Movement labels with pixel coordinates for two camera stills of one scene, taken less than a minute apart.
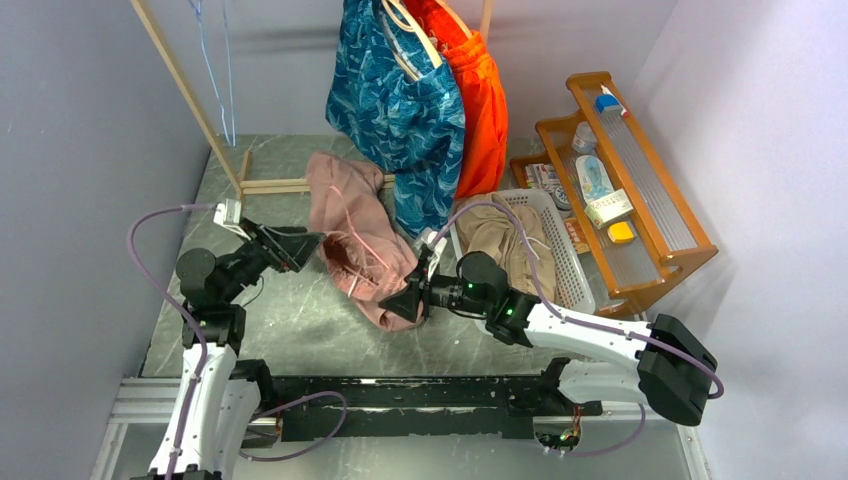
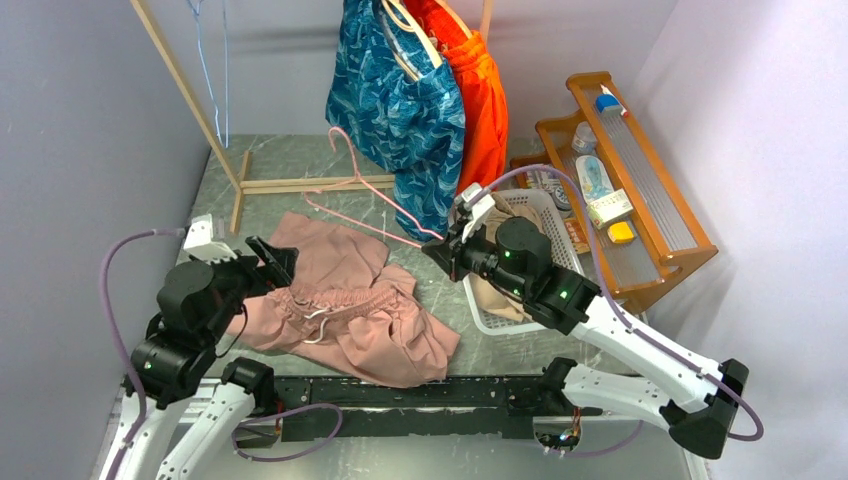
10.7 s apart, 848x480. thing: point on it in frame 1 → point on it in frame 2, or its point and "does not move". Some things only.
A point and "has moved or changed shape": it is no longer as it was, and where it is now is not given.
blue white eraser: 609,105 does not move
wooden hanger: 402,16 does not move
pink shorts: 367,256 → 342,311
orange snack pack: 577,235 does not move
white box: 609,208 does not move
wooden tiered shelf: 622,216 does not move
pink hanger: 355,237 → 357,179
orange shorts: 484,99 does not move
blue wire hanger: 199,13 has moved or changed shape
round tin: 562,201 does not move
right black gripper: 405,302 → 451,254
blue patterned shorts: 400,120 does not move
